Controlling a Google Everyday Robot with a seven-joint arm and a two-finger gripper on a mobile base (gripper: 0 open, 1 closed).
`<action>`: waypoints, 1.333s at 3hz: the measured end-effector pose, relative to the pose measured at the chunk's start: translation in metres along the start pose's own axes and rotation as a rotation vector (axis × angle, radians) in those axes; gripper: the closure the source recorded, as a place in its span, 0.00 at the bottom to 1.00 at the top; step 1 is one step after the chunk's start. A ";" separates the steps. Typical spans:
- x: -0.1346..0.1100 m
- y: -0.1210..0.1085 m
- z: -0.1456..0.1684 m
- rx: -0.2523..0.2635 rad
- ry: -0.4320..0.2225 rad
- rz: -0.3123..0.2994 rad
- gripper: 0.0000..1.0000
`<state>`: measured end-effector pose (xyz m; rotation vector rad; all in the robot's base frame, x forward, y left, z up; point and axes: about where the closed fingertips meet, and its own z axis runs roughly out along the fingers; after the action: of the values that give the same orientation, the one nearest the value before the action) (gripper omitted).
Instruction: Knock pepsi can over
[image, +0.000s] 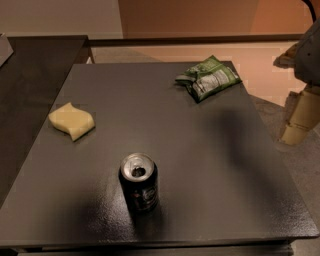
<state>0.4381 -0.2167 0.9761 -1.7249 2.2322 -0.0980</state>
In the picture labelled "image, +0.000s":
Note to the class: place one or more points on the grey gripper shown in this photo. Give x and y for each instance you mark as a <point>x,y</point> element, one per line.
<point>308,56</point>

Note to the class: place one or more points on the black pepsi can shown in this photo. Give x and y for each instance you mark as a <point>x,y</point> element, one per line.
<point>138,175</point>

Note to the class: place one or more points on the green chip bag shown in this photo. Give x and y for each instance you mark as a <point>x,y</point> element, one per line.
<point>207,78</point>

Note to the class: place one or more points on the yellow sponge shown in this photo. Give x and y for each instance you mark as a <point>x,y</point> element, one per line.
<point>72,121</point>

